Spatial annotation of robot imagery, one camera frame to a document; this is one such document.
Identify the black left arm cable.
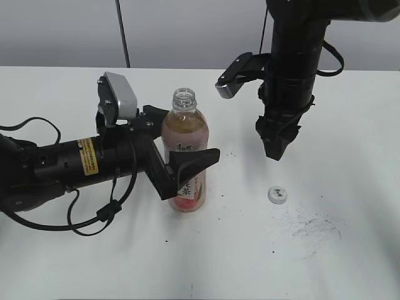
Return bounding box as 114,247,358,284
0,116,138,236

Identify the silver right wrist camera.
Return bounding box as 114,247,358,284
215,52,271,99

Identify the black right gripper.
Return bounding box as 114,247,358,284
256,114,302,161

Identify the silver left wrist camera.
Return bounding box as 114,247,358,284
97,71,138,128

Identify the white bottle cap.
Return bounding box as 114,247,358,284
267,186,288,205

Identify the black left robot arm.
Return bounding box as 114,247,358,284
1,105,220,212

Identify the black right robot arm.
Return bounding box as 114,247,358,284
256,1,399,161

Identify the peach oolong tea bottle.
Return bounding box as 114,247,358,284
161,87,209,213

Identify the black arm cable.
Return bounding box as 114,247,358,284
0,116,138,236
315,39,345,76

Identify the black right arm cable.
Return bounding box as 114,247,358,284
315,39,345,76

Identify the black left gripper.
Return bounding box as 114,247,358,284
99,105,220,201

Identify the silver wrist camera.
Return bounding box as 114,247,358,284
97,71,138,128
215,52,271,99

